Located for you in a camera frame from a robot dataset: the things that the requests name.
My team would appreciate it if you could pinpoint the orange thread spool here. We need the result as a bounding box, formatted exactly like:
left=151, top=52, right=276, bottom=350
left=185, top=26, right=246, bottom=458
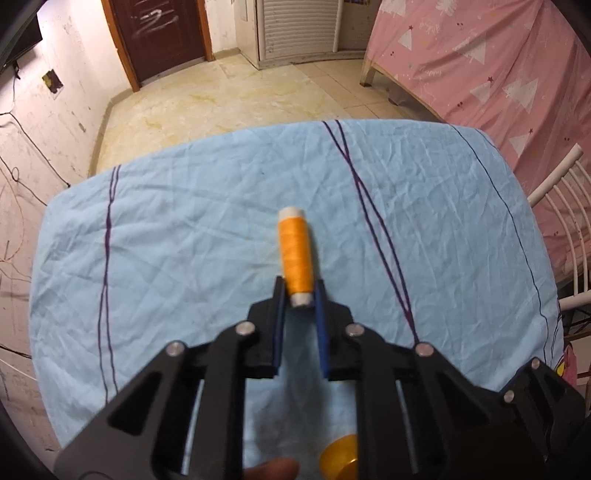
left=277, top=206, right=317, bottom=309

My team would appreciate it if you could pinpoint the black wall cable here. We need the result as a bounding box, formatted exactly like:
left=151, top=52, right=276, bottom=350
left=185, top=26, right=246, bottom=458
left=0, top=65, right=72, bottom=190

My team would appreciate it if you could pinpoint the white slatted wardrobe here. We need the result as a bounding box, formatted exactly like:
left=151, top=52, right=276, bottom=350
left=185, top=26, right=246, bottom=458
left=240, top=0, right=365, bottom=70

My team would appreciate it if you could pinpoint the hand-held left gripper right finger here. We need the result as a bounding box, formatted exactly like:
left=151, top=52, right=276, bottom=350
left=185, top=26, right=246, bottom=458
left=314, top=279, right=550, bottom=480

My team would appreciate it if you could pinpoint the person's left hand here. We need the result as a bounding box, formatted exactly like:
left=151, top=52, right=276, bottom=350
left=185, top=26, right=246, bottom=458
left=244, top=459, right=300, bottom=480

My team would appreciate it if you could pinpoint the pink tree-print bed curtain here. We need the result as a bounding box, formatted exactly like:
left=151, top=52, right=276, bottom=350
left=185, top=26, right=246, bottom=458
left=360, top=0, right=591, bottom=278

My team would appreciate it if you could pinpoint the white metal chair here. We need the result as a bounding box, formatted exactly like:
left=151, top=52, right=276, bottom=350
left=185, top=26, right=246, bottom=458
left=526, top=143, right=591, bottom=315

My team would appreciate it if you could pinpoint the black flat television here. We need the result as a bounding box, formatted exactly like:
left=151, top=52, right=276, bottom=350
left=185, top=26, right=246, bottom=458
left=0, top=9, right=43, bottom=70

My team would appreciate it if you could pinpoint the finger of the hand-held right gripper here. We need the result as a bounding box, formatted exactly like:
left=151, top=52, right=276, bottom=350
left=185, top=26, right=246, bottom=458
left=501, top=357, right=586, bottom=462

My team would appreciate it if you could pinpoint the open wall socket box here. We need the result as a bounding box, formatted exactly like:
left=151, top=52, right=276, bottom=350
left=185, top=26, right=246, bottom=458
left=42, top=69, right=65, bottom=95

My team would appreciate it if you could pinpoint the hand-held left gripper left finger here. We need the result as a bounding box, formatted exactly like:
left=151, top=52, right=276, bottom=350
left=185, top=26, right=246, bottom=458
left=55, top=276, right=289, bottom=480

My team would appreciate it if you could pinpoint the light blue tablecloth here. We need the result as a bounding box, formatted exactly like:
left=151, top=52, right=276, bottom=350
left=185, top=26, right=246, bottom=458
left=28, top=119, right=566, bottom=480

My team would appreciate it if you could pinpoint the yellow plastic bin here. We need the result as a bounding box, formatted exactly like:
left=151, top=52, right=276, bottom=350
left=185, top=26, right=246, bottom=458
left=318, top=434, right=360, bottom=480

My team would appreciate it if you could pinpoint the dark brown door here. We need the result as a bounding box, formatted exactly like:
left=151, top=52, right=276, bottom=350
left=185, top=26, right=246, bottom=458
left=100, top=0, right=214, bottom=92

